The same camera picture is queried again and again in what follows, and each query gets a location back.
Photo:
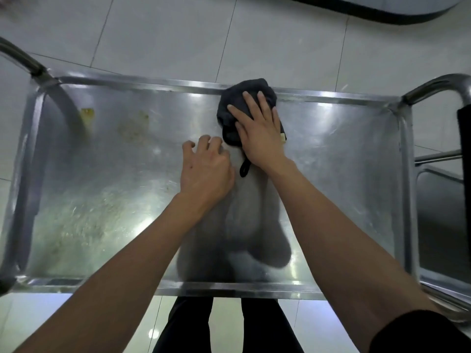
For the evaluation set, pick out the black shirt sleeve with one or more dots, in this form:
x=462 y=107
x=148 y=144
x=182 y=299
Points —
x=423 y=334

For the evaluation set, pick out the person's right hand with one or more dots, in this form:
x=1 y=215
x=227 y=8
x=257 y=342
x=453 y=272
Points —
x=261 y=139

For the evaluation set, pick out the person's left forearm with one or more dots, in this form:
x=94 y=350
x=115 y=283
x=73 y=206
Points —
x=110 y=290

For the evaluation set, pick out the white marble counter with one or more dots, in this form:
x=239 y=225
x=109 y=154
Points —
x=386 y=10

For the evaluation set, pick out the stainless steel service cart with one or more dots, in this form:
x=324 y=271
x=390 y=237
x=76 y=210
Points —
x=349 y=180

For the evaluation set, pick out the person's right forearm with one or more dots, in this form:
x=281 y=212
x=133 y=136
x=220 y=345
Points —
x=349 y=261

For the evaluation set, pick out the person's left hand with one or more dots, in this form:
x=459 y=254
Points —
x=206 y=176

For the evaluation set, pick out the black trousers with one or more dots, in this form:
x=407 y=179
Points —
x=184 y=327

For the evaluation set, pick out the grey and yellow cleaning cloth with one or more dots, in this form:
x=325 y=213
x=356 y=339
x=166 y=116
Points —
x=230 y=102

